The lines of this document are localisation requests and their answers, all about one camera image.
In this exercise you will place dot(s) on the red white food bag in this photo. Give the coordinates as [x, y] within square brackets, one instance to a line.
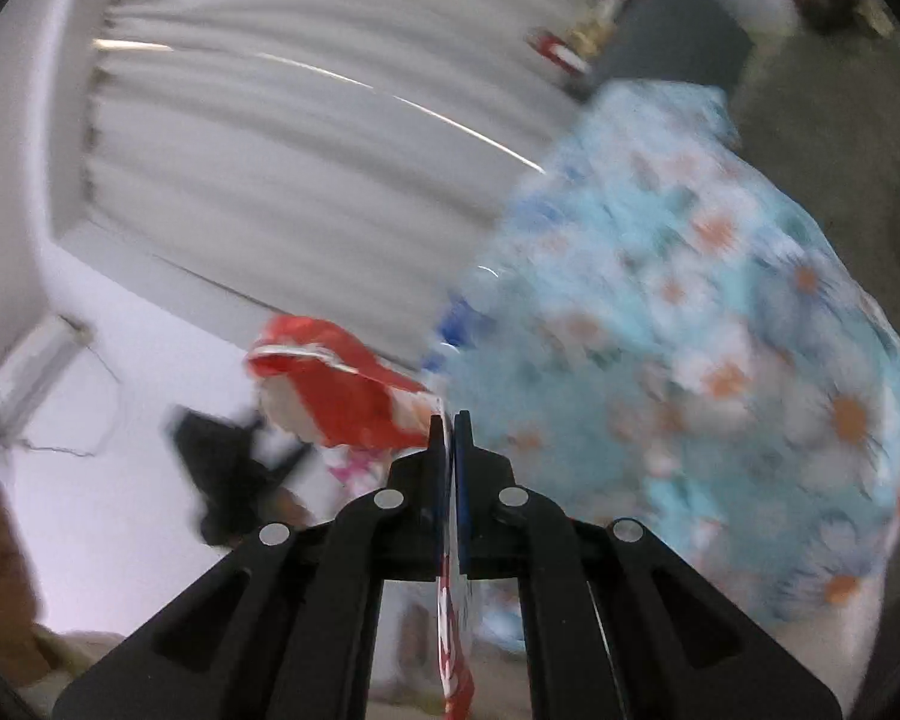
[320, 383]

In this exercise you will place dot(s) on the floral blue bed sheet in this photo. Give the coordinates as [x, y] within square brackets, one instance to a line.
[679, 343]

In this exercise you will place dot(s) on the grey window curtain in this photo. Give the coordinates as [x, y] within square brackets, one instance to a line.
[341, 159]

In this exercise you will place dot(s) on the red thermos bottle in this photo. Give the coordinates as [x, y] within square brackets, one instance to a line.
[554, 49]

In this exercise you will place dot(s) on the Pepsi plastic bottle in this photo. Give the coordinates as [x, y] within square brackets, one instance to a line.
[468, 325]

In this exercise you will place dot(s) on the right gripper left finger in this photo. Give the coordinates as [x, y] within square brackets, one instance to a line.
[284, 626]

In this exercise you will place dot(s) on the grey bedside cabinet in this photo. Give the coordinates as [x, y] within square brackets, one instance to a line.
[687, 41]

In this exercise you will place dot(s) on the yellow snack wrappers pile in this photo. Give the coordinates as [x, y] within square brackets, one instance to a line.
[592, 30]

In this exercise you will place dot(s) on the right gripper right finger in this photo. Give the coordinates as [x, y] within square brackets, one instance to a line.
[617, 625]

